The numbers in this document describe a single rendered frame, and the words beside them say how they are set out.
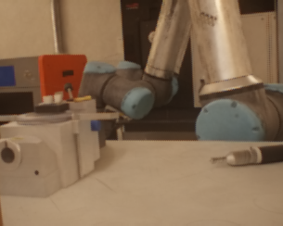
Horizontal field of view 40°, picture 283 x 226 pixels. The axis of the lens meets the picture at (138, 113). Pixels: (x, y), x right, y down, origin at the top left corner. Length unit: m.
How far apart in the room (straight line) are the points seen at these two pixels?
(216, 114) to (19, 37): 3.32
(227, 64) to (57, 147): 0.47
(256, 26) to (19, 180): 1.70
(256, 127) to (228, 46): 0.19
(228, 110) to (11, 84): 1.26
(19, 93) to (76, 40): 1.88
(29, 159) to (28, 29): 3.48
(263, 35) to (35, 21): 2.44
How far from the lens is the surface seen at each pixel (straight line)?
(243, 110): 0.84
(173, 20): 1.11
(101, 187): 0.55
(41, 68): 1.79
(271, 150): 0.63
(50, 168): 0.54
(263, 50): 2.08
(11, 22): 4.10
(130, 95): 1.03
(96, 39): 3.60
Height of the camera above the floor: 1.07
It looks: 7 degrees down
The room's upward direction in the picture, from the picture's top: 4 degrees counter-clockwise
